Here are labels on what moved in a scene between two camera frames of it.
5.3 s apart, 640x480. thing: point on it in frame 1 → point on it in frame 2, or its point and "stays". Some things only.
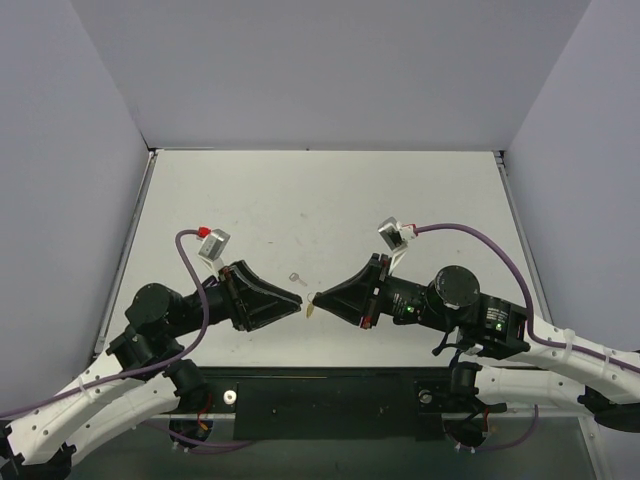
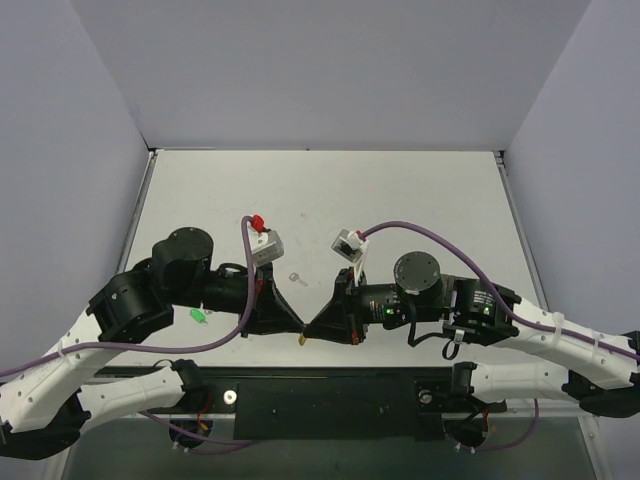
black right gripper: (374, 291) → (348, 306)
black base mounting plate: (340, 403) stays
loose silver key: (295, 278) stays
